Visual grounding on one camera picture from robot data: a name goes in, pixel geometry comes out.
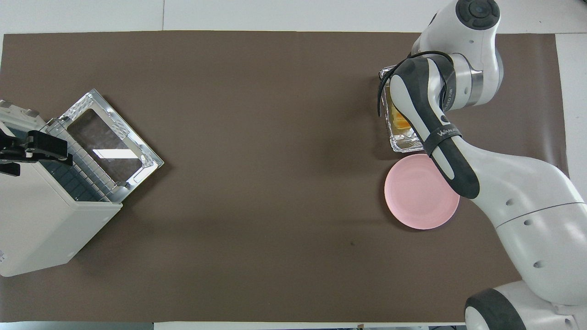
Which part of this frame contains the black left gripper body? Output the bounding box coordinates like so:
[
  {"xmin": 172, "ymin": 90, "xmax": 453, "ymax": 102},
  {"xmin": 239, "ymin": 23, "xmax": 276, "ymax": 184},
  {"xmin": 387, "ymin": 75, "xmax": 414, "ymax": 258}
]
[{"xmin": 0, "ymin": 130, "xmax": 70, "ymax": 162}]

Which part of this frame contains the striped yellow bread loaf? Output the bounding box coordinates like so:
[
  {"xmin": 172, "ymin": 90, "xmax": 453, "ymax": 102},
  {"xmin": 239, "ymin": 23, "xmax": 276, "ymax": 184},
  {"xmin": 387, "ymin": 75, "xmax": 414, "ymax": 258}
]
[{"xmin": 391, "ymin": 106, "xmax": 412, "ymax": 132}]

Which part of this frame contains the aluminium foil tray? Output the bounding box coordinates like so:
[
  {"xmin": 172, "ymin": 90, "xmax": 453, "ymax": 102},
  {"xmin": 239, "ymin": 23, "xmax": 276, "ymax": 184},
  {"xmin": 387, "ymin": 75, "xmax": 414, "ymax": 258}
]
[{"xmin": 379, "ymin": 64, "xmax": 425, "ymax": 154}]

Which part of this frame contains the metal oven rack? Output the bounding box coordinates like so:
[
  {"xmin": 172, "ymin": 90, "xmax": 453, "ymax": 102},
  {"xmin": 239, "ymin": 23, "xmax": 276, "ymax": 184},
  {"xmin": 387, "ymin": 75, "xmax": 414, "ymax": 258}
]
[{"xmin": 45, "ymin": 117, "xmax": 115, "ymax": 203}]

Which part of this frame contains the glass oven door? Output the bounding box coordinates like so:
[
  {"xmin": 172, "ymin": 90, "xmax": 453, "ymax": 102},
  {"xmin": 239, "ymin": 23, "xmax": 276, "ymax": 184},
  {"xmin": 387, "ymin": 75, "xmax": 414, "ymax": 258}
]
[{"xmin": 59, "ymin": 88, "xmax": 165, "ymax": 191}]

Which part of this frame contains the white toaster oven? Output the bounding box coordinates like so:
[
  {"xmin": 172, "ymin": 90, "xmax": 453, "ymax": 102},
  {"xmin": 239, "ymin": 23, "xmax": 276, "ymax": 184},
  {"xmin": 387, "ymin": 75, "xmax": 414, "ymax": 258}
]
[{"xmin": 0, "ymin": 100, "xmax": 123, "ymax": 278}]

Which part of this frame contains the brown table mat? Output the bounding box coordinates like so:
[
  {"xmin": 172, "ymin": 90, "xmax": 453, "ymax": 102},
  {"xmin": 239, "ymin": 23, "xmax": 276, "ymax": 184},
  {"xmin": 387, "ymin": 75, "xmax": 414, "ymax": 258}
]
[{"xmin": 0, "ymin": 30, "xmax": 569, "ymax": 324}]

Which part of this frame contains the pink round plate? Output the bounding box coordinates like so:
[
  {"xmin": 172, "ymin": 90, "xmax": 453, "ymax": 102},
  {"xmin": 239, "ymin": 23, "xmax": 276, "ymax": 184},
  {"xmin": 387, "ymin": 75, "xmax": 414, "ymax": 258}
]
[{"xmin": 384, "ymin": 154, "xmax": 460, "ymax": 231}]

